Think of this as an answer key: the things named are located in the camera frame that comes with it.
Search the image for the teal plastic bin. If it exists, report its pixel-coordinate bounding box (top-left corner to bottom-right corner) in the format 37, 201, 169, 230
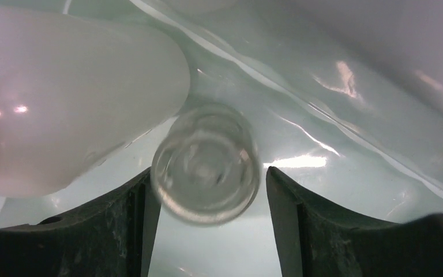
0, 0, 443, 277

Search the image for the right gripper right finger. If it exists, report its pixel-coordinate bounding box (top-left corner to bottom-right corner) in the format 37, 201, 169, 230
266, 167, 443, 276

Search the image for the small clear glass beaker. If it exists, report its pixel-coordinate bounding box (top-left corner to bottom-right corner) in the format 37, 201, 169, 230
151, 104, 261, 226

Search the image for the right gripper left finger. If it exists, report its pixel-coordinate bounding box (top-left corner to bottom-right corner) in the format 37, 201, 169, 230
0, 170, 160, 276

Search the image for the white wash bottle red cap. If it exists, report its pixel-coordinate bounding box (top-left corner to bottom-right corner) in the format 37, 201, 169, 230
0, 5, 190, 197

